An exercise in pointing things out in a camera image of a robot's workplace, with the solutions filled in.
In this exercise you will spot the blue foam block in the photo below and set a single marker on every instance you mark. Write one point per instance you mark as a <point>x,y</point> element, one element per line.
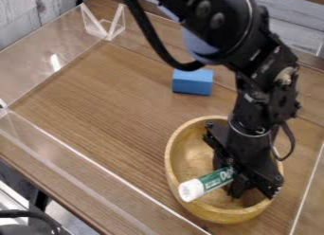
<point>192,82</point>

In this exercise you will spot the clear acrylic front wall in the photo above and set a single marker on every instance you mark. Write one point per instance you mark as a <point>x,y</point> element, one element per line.
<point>114,208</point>

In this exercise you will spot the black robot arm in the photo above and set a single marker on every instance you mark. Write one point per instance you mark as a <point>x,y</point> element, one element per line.
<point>226,32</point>

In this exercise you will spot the green and white marker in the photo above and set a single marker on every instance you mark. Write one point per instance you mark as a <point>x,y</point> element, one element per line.
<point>201,185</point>

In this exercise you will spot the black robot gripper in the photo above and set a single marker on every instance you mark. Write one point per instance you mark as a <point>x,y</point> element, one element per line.
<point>246,154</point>

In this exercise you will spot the clear acrylic corner bracket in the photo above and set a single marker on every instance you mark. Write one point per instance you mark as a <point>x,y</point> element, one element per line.
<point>102,28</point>

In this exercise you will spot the brown wooden bowl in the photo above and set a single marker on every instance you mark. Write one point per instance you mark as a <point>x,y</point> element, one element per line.
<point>188,159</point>

